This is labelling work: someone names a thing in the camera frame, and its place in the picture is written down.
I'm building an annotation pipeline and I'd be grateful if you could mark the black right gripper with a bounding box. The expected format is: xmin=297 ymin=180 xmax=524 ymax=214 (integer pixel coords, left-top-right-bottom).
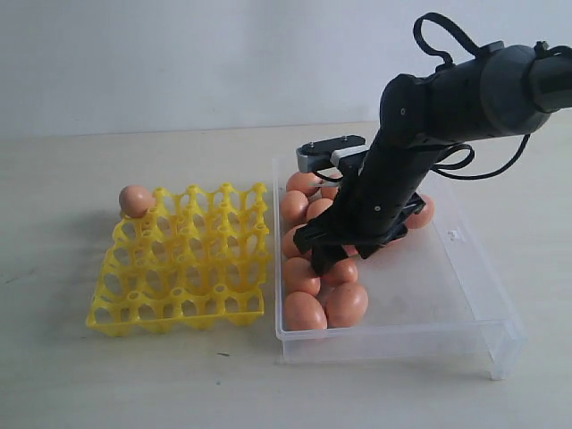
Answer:
xmin=293 ymin=130 xmax=446 ymax=275

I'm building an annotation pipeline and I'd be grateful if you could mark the brown egg column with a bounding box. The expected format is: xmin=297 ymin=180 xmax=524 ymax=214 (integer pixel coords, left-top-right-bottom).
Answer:
xmin=282 ymin=257 xmax=321 ymax=297

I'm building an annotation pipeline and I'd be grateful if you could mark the brown egg slot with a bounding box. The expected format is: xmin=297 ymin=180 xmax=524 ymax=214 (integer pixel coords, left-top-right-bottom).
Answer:
xmin=118 ymin=185 xmax=156 ymax=218
xmin=321 ymin=258 xmax=358 ymax=287
xmin=325 ymin=282 xmax=369 ymax=328
xmin=320 ymin=183 xmax=339 ymax=200

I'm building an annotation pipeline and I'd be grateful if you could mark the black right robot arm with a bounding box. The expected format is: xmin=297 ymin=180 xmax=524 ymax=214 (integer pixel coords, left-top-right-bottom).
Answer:
xmin=294 ymin=42 xmax=571 ymax=274

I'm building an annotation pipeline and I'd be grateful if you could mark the clear plastic bin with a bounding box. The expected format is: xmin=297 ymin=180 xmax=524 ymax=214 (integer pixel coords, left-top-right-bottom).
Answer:
xmin=273 ymin=173 xmax=526 ymax=380

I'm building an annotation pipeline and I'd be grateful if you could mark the yellow plastic egg tray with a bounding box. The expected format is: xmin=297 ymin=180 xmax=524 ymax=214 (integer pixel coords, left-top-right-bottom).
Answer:
xmin=86 ymin=182 xmax=272 ymax=336

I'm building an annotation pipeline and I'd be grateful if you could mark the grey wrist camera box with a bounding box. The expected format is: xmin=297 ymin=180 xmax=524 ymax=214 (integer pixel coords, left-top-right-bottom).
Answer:
xmin=296 ymin=135 xmax=367 ymax=173

